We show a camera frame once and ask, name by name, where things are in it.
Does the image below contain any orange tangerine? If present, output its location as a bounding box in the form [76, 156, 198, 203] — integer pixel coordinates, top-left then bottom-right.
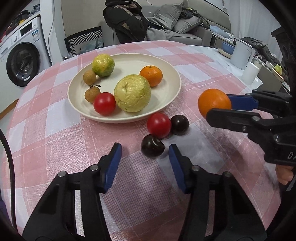
[197, 88, 232, 118]
[139, 65, 163, 87]

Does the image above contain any dark cherry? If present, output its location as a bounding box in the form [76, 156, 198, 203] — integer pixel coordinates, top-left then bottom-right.
[140, 134, 165, 158]
[171, 115, 189, 135]

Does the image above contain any large yellow-green guava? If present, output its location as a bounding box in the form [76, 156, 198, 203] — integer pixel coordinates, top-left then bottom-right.
[114, 74, 151, 113]

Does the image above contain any red cherry tomato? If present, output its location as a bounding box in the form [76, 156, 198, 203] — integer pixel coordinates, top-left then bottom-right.
[93, 92, 116, 115]
[147, 113, 171, 138]

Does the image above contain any brown longan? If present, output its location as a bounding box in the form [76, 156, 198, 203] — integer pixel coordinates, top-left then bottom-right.
[83, 70, 96, 85]
[84, 84, 101, 103]

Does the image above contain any green-yellow citrus fruit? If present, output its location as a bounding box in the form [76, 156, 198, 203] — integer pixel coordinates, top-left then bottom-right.
[92, 54, 115, 77]

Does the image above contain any person's right hand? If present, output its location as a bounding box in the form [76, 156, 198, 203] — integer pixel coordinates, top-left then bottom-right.
[275, 165, 294, 185]

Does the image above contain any white electric kettle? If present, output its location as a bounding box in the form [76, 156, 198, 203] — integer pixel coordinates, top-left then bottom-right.
[230, 38, 255, 70]

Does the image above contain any pink checkered tablecloth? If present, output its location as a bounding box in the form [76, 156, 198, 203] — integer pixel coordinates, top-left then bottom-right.
[6, 41, 280, 240]

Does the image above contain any grey sofa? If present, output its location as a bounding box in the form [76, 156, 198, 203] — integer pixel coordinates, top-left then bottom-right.
[101, 1, 231, 47]

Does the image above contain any grey cushion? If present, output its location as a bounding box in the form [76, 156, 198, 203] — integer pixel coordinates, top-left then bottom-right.
[155, 3, 183, 30]
[173, 16, 202, 34]

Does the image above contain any grey blanket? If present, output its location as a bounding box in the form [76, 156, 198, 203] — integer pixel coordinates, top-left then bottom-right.
[146, 15, 174, 41]

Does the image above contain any black jacket on chair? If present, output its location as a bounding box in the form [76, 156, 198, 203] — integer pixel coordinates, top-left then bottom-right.
[103, 0, 148, 44]

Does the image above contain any white washing machine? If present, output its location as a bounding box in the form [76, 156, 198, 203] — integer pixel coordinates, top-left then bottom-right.
[0, 12, 52, 88]

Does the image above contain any black patterned basket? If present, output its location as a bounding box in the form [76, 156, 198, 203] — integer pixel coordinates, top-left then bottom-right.
[64, 26, 104, 56]

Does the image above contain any black cable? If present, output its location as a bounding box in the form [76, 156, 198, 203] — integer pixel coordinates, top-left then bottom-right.
[0, 128, 18, 230]

